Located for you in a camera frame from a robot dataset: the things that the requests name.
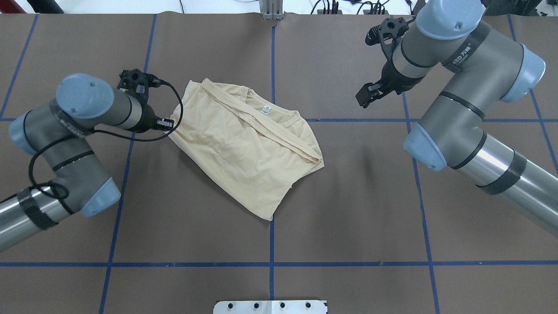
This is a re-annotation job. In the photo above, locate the white camera pillar with base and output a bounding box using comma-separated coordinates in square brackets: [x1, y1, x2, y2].
[213, 300, 329, 314]

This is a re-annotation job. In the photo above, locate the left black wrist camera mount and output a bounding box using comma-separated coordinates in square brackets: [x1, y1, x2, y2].
[117, 69, 162, 98]

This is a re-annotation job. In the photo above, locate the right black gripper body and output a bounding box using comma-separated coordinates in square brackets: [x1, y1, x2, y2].
[378, 61, 425, 96]

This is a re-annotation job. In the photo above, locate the aluminium frame post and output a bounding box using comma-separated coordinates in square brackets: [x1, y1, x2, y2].
[258, 0, 284, 20]

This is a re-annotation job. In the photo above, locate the beige long sleeve shirt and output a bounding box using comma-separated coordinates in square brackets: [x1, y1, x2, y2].
[170, 78, 324, 221]

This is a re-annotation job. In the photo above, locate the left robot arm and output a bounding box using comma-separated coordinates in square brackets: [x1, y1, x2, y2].
[0, 69, 180, 252]

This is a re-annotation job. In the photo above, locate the black monitor stand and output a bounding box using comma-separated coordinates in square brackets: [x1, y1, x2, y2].
[480, 0, 542, 16]

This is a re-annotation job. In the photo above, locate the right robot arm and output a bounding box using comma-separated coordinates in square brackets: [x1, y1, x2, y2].
[355, 0, 558, 236]

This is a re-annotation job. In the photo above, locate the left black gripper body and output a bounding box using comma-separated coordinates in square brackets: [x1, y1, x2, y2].
[137, 105, 164, 133]

